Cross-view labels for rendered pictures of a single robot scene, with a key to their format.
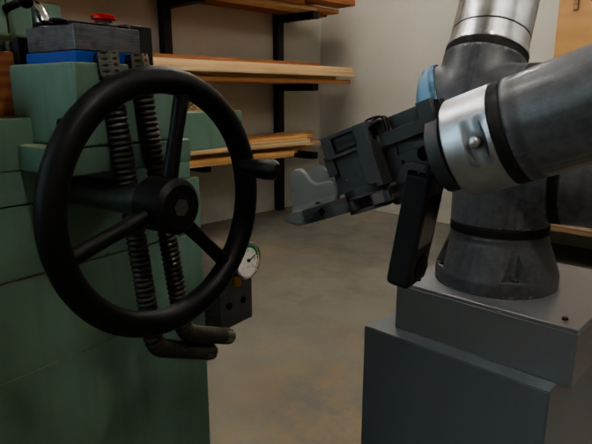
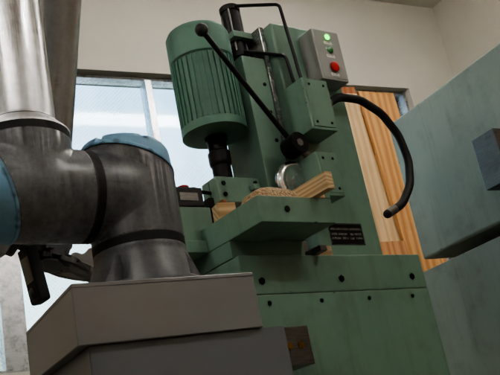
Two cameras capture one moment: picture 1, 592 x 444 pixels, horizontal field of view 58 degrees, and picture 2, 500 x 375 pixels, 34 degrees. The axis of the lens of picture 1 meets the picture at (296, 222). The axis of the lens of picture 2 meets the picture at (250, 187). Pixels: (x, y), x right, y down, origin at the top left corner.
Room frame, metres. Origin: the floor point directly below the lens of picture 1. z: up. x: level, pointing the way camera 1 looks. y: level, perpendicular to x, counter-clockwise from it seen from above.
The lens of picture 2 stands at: (1.37, -1.51, 0.36)
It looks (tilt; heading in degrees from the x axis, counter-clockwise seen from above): 19 degrees up; 105
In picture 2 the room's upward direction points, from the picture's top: 11 degrees counter-clockwise
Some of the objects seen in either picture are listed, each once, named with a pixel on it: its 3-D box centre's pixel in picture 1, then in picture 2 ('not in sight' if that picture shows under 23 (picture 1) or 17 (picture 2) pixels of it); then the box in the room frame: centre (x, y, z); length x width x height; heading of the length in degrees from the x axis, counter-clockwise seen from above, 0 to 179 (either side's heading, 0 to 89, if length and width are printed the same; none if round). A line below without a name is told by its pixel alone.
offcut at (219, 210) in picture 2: not in sight; (224, 213); (0.82, 0.21, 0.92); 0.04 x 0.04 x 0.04; 42
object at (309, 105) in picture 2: not in sight; (310, 110); (1.02, 0.50, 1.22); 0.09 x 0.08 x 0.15; 54
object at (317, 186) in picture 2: not in sight; (245, 230); (0.81, 0.39, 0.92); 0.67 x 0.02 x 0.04; 144
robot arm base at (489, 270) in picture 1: (496, 248); (143, 274); (0.84, -0.33, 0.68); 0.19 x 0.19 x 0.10
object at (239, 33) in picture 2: not in sight; (235, 33); (0.85, 0.53, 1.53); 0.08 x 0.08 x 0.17; 54
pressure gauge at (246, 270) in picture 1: (240, 263); not in sight; (0.86, 0.09, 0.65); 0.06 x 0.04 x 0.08; 144
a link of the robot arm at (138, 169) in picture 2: (509, 165); (126, 195); (0.83, -0.33, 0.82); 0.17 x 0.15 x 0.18; 53
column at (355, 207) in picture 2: not in sight; (302, 157); (0.94, 0.65, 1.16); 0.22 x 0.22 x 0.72; 54
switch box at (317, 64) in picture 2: not in sight; (324, 59); (1.07, 0.59, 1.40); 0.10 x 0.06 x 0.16; 54
